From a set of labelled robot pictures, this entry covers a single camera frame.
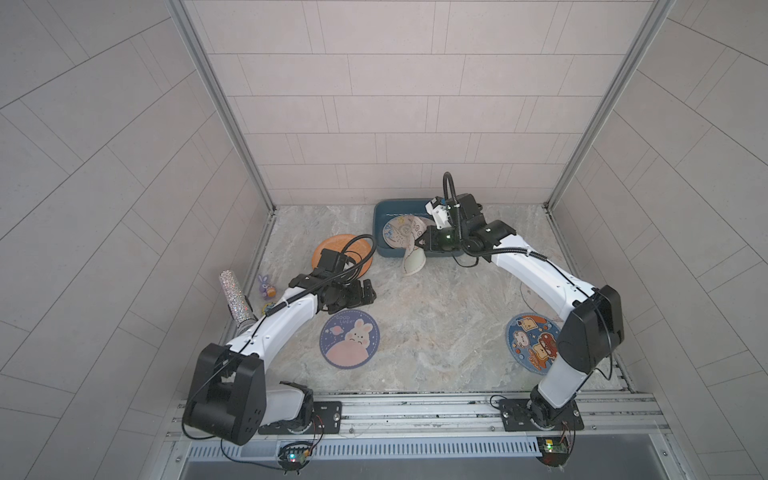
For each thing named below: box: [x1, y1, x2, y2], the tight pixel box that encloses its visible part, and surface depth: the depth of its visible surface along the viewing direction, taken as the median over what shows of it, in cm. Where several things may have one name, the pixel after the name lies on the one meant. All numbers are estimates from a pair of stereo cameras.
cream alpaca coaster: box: [404, 247, 427, 276], surface depth 81 cm
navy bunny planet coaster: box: [319, 309, 381, 370], surface depth 86 cm
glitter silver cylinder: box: [219, 269, 258, 337], surface depth 70 cm
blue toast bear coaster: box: [506, 312, 561, 375], surface depth 85 cm
